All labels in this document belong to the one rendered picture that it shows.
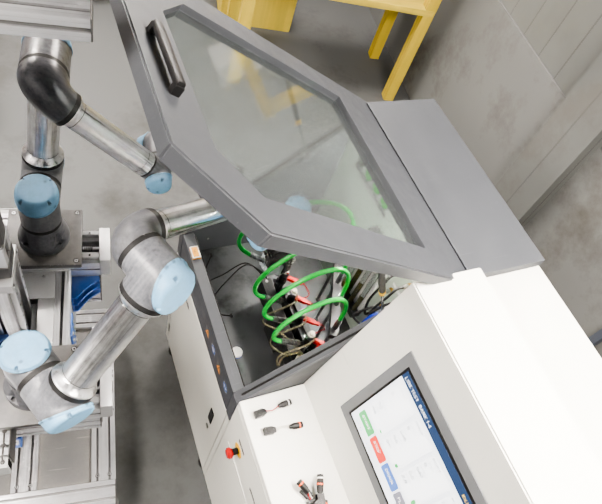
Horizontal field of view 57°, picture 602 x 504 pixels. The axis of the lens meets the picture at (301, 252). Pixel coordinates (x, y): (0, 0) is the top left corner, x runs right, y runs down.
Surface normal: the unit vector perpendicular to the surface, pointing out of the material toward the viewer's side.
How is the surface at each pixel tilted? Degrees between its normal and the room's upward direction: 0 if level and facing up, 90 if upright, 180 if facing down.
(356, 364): 76
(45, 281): 0
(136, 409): 0
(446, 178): 0
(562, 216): 90
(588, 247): 90
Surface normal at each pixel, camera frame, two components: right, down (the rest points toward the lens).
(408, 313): -0.82, 0.02
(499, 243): 0.26, -0.57
